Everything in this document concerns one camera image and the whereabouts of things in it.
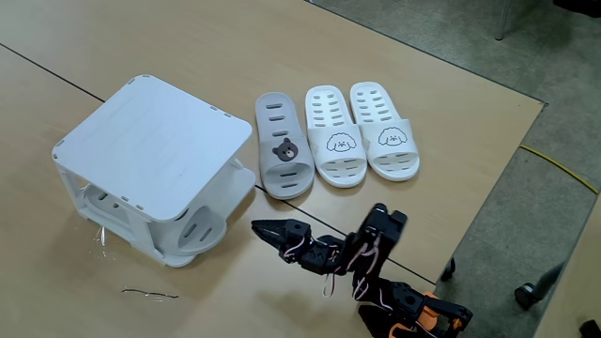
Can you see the grey bear slipper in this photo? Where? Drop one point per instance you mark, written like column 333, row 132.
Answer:
column 211, row 220
column 277, row 127

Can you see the white dog slipper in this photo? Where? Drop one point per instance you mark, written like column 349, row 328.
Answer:
column 335, row 155
column 392, row 150

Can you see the white two-shelf shoe rack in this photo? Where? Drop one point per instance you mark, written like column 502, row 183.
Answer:
column 155, row 141

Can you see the clear tape piece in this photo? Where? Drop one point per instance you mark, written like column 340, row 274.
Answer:
column 102, row 236

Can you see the black caster wheel with leg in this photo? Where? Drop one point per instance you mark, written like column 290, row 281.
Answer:
column 525, row 295

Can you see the black floor object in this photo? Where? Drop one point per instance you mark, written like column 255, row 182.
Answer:
column 590, row 329

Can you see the grey metal chair leg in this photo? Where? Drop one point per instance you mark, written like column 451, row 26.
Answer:
column 503, row 21

